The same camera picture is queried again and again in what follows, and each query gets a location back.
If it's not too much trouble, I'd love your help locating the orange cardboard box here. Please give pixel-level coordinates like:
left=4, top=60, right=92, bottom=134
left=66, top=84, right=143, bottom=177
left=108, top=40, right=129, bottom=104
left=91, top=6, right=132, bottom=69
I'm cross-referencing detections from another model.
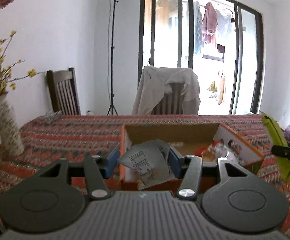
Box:
left=120, top=122, right=266, bottom=192

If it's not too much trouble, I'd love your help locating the grey white printed snack packet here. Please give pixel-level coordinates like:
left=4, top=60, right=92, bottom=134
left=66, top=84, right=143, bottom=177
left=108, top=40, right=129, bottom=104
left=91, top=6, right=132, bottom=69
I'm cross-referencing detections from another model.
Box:
left=117, top=140, right=176, bottom=190

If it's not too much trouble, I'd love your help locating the clear snack packet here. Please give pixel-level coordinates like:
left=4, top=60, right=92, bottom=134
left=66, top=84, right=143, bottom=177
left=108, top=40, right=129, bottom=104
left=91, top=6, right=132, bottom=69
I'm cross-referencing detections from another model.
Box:
left=213, top=140, right=238, bottom=164

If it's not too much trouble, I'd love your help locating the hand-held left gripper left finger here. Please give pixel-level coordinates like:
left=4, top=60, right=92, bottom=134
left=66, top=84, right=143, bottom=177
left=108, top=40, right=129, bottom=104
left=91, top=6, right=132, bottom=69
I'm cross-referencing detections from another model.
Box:
left=22, top=147, right=119, bottom=200

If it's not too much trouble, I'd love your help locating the dark wooden chair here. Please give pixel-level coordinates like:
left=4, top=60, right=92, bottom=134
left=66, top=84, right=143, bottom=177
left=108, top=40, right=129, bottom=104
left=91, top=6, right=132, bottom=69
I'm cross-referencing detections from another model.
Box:
left=47, top=67, right=82, bottom=116

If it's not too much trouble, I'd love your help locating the blue hanging garment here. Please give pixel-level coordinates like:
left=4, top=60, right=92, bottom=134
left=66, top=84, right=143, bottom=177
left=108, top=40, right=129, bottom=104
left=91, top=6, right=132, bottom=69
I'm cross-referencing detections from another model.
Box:
left=193, top=1, right=204, bottom=55

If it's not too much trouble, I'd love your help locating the floral ceramic vase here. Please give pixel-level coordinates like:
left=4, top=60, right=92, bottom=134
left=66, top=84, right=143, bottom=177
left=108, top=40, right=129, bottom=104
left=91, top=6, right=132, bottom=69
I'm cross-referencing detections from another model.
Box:
left=0, top=95, right=25, bottom=157

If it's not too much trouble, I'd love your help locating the small floral bundle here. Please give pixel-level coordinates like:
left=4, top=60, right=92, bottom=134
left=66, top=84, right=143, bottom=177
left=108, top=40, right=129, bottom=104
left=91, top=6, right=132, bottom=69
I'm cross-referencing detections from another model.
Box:
left=44, top=111, right=62, bottom=124

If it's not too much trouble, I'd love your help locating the orange hanging cloth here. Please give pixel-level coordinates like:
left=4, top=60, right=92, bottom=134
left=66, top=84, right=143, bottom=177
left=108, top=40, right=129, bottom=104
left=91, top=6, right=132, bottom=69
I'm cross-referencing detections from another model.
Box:
left=145, top=0, right=153, bottom=63

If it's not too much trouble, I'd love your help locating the jacket-covered wooden chair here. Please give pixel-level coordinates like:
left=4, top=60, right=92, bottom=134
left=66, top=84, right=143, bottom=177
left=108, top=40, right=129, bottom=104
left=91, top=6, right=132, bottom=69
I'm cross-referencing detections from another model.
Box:
left=151, top=82, right=185, bottom=115

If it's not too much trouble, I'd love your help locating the pink hanging garment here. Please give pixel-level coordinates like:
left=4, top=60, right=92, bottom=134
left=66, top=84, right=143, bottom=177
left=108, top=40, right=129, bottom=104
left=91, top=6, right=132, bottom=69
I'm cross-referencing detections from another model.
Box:
left=201, top=2, right=218, bottom=45

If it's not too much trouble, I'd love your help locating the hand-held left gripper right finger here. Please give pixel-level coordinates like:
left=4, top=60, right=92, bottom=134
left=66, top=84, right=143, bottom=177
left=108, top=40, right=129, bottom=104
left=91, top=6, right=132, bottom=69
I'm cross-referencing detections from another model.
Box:
left=169, top=146, right=268, bottom=200

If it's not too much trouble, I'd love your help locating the light blue hanging shirt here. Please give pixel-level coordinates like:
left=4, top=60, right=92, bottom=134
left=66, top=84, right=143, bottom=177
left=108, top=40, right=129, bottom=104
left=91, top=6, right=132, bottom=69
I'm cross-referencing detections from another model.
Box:
left=216, top=9, right=233, bottom=44

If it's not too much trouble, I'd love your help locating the black sliding door frame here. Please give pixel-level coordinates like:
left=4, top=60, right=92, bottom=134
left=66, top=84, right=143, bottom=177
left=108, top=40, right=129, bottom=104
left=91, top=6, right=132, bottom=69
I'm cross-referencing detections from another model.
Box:
left=138, top=0, right=264, bottom=115

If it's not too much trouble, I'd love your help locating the chair with grey jacket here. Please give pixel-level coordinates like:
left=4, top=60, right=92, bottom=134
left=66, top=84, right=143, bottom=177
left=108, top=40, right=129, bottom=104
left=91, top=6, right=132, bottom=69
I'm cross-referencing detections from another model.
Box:
left=132, top=66, right=201, bottom=115

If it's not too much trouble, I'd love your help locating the green snack packet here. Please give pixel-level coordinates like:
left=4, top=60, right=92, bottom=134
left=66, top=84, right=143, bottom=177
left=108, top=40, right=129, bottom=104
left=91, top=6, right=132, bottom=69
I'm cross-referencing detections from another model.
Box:
left=260, top=112, right=290, bottom=182

